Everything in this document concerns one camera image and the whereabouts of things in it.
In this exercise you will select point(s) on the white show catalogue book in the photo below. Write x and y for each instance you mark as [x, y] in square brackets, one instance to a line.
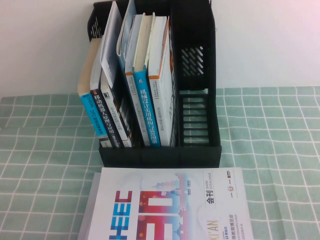
[162, 200]

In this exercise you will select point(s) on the thick white spine orange-band book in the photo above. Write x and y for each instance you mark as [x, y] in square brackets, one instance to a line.
[160, 105]

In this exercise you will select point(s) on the blue spine mechanism design book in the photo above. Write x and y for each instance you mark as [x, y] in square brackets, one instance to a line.
[146, 105]

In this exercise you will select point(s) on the white spine book, dark cover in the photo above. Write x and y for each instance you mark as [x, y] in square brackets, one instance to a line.
[115, 117]

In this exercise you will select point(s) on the black spine robotics book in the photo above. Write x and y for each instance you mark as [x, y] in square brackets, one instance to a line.
[103, 115]

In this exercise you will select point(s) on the black plastic book holder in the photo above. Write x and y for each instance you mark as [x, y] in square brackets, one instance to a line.
[195, 62]

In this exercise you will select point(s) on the cyan spine book, tan pages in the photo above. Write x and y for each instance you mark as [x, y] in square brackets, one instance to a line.
[87, 75]

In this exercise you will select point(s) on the thin light blue magazine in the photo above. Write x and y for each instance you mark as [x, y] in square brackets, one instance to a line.
[126, 30]

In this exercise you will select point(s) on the green checked tablecloth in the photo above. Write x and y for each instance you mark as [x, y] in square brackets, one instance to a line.
[275, 150]

